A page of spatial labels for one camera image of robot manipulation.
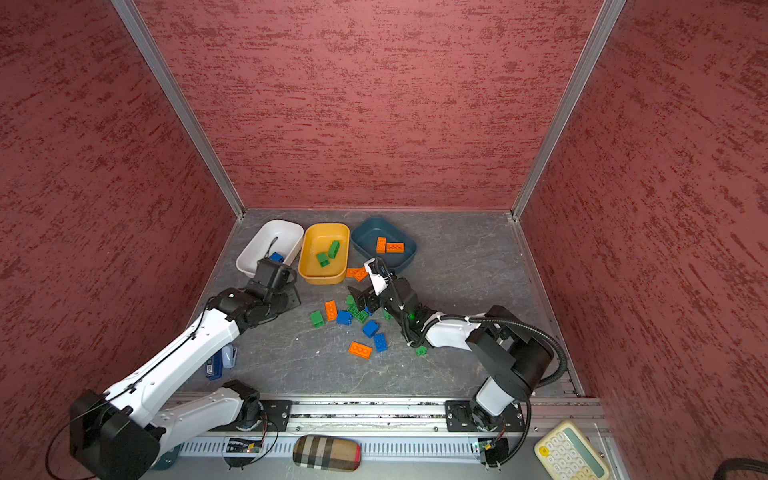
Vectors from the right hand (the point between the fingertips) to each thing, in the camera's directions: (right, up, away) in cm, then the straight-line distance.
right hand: (360, 284), depth 85 cm
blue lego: (-32, +7, +19) cm, 38 cm away
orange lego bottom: (0, -20, 0) cm, 20 cm away
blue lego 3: (+6, -17, 0) cm, 18 cm away
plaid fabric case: (-6, -36, -18) cm, 41 cm away
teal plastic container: (-2, +14, +28) cm, 31 cm away
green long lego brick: (-12, +10, +22) cm, 27 cm away
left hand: (-18, -5, -3) cm, 19 cm away
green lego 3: (+18, -19, -1) cm, 26 cm away
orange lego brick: (+5, +11, +22) cm, 25 cm away
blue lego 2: (+3, -14, +3) cm, 15 cm away
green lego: (-15, +5, +19) cm, 25 cm away
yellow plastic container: (-19, +13, +25) cm, 34 cm away
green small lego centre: (+8, -11, +5) cm, 14 cm away
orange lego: (+10, +10, +22) cm, 26 cm away
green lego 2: (-14, -12, +5) cm, 19 cm away
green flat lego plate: (-1, -11, +7) cm, 13 cm away
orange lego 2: (-10, -10, +7) cm, 16 cm away
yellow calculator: (+50, -37, -16) cm, 65 cm away
